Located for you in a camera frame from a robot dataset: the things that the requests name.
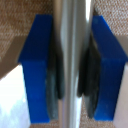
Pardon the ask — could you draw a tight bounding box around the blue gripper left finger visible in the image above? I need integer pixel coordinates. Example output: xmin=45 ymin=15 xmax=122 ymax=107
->
xmin=17 ymin=13 xmax=65 ymax=123

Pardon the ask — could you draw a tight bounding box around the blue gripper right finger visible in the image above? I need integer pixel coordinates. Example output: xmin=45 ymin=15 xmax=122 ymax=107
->
xmin=77 ymin=14 xmax=128 ymax=122

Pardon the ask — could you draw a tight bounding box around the silver drawer handle bar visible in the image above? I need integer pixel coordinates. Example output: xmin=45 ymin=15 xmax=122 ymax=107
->
xmin=52 ymin=0 xmax=95 ymax=128

